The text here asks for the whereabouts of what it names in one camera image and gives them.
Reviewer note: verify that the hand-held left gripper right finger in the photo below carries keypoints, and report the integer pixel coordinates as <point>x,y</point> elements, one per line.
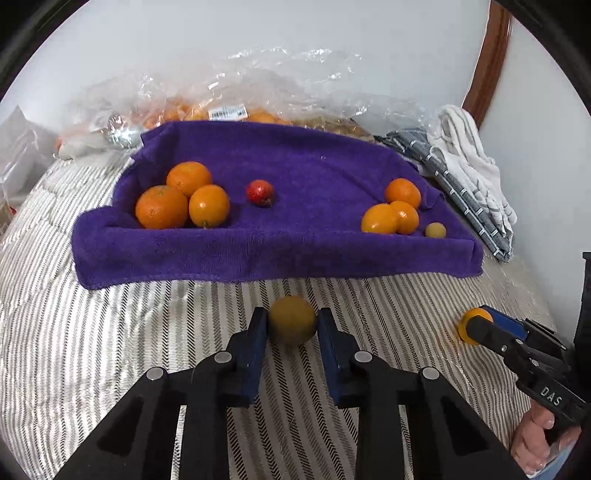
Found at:
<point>328,346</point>

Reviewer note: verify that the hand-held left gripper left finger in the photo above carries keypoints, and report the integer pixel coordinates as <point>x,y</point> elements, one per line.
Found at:
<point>256,341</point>

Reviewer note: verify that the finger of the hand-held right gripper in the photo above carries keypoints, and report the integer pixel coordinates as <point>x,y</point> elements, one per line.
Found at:
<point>505,321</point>
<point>489,334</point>

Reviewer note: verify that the small orange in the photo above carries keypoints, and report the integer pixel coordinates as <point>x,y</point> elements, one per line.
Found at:
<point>403,193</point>
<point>463,328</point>

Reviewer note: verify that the small green-brown round fruit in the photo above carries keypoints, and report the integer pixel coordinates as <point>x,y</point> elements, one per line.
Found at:
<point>435,230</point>

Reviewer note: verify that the oval orange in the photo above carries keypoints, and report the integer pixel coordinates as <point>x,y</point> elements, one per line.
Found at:
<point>378,220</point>

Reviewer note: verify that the medium orange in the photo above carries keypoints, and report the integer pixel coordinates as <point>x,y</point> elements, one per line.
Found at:
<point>408,218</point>
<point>209,205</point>
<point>189,177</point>

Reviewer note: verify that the small red fruit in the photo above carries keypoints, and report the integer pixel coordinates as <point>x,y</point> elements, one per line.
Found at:
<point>260,192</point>

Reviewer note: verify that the large orange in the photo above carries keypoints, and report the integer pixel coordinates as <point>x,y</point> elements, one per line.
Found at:
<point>161,206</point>

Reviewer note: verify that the pile of brown fruits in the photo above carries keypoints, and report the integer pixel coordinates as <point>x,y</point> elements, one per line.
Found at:
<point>341,127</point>

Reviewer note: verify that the person's right hand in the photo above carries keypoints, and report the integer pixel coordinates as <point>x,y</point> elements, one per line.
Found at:
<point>531,438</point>

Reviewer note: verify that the blue jeans leg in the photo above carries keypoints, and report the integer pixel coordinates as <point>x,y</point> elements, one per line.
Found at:
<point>561,461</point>

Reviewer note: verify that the purple towel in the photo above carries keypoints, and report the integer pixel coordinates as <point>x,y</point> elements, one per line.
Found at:
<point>314,207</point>

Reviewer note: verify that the grey striped cloth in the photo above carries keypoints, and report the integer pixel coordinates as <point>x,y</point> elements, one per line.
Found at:
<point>443,180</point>

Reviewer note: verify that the white cloth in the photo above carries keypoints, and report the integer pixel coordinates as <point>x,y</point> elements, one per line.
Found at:
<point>466,143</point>

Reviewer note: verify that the pile of small oranges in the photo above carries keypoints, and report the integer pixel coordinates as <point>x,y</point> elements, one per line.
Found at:
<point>263,115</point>

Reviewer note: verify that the silver foil package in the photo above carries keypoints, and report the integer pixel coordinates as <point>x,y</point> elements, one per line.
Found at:
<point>119,134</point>

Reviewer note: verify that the clear plastic bag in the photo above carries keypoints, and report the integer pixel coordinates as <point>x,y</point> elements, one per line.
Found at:
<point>286,78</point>

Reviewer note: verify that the white plastic bottle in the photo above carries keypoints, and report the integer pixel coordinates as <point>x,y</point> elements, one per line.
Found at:
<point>76,146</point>

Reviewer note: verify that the white plastic bag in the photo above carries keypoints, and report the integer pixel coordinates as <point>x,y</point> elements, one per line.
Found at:
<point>21,143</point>

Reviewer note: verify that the wooden door frame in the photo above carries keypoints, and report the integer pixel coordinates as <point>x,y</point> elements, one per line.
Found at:
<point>491,60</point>

